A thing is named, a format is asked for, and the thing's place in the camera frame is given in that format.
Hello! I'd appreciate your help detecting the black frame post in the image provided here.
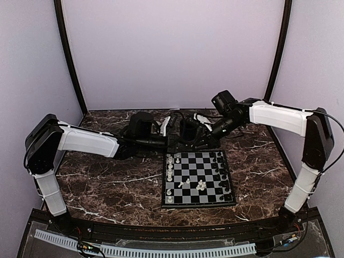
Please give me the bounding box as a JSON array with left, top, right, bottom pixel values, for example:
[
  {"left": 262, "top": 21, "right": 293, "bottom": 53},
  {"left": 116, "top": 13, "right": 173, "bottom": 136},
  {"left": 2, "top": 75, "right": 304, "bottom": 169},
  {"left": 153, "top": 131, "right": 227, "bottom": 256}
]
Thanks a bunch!
[
  {"left": 53, "top": 0, "right": 88, "bottom": 116},
  {"left": 264, "top": 0, "right": 293, "bottom": 101}
]

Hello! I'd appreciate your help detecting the right black frame post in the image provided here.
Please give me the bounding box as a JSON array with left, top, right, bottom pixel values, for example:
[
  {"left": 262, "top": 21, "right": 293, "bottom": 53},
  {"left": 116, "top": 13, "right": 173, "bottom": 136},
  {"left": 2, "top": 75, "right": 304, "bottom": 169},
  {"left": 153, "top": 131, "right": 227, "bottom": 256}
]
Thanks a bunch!
[{"left": 264, "top": 0, "right": 293, "bottom": 101}]

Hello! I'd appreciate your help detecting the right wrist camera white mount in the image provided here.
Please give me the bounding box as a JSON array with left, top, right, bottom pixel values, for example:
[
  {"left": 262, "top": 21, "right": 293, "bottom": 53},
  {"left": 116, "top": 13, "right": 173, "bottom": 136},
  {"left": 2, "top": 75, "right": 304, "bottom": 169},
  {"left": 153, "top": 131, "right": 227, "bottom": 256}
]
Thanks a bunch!
[{"left": 193, "top": 113, "right": 212, "bottom": 126}]

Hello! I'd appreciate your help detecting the white king chess piece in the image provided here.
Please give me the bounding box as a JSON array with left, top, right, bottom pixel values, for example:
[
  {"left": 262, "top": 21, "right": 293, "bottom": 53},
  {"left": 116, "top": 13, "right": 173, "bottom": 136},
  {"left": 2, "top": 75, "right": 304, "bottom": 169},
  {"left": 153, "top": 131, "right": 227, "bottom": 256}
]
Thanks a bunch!
[{"left": 167, "top": 170, "right": 173, "bottom": 182}]

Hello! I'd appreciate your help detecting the dark blue mug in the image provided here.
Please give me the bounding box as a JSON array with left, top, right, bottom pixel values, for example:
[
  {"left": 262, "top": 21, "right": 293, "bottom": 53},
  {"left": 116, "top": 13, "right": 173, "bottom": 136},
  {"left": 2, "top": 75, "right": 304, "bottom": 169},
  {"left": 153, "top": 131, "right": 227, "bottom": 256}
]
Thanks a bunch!
[{"left": 180, "top": 120, "right": 199, "bottom": 142}]

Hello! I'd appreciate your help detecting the left black frame post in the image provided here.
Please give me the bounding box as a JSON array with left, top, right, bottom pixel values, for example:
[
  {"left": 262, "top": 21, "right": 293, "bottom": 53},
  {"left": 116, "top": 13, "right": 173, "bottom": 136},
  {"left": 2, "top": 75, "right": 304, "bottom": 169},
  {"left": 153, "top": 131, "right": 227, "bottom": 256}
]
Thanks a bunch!
[{"left": 53, "top": 0, "right": 88, "bottom": 116}]

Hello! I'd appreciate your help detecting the black front rail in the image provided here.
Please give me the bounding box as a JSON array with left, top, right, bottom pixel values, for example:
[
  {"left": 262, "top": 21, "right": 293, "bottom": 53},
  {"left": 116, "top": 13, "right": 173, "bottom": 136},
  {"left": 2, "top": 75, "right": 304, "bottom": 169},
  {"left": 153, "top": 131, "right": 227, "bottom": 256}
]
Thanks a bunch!
[{"left": 71, "top": 216, "right": 282, "bottom": 242}]

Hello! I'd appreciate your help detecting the white perforated cable duct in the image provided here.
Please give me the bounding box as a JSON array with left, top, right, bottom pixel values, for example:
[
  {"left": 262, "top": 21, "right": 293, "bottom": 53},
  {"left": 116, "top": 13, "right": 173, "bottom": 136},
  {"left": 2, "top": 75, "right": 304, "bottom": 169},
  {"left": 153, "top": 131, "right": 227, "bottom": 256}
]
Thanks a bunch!
[{"left": 33, "top": 229, "right": 256, "bottom": 257}]

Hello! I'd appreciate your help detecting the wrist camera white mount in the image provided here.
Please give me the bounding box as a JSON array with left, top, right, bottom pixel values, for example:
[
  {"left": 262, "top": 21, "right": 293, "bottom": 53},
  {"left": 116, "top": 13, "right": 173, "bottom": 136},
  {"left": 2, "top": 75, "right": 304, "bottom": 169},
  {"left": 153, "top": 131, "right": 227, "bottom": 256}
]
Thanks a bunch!
[
  {"left": 160, "top": 114, "right": 177, "bottom": 137},
  {"left": 193, "top": 113, "right": 212, "bottom": 126}
]

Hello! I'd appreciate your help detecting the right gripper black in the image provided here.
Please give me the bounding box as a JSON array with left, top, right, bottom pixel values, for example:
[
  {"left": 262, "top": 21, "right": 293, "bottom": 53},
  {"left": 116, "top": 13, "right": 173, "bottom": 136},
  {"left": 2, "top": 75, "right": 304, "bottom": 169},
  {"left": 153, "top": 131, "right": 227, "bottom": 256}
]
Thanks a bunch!
[{"left": 192, "top": 114, "right": 243, "bottom": 151}]

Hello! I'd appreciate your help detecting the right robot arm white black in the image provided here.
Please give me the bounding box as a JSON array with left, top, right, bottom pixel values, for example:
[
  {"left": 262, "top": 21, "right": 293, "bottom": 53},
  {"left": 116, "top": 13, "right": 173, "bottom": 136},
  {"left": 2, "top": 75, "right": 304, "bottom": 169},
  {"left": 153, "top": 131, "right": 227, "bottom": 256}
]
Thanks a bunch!
[{"left": 191, "top": 90, "right": 343, "bottom": 233}]

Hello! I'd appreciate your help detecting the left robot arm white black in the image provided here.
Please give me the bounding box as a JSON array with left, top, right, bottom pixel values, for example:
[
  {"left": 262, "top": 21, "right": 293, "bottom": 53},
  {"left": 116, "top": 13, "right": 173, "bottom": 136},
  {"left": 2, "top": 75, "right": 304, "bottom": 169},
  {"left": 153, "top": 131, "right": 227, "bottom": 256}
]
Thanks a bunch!
[{"left": 23, "top": 112, "right": 181, "bottom": 234}]

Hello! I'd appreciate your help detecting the cream floral mug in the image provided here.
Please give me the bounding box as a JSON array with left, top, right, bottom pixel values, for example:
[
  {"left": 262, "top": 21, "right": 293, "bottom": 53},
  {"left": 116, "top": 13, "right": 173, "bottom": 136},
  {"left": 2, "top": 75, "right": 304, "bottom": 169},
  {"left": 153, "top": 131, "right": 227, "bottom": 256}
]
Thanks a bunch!
[{"left": 152, "top": 120, "right": 162, "bottom": 134}]

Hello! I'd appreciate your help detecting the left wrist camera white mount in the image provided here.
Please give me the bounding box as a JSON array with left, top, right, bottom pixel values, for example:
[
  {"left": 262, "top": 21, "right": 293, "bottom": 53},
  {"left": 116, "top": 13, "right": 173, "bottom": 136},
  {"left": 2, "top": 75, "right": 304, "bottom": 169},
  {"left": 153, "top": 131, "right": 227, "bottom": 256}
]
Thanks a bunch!
[{"left": 160, "top": 114, "right": 177, "bottom": 137}]

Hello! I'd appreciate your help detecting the black silver chess board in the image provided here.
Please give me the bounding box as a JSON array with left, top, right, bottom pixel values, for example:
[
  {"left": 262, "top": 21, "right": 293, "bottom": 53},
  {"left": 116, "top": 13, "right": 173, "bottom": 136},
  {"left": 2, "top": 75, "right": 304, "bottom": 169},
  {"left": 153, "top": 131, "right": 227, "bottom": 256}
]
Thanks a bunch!
[{"left": 161, "top": 150, "right": 237, "bottom": 209}]

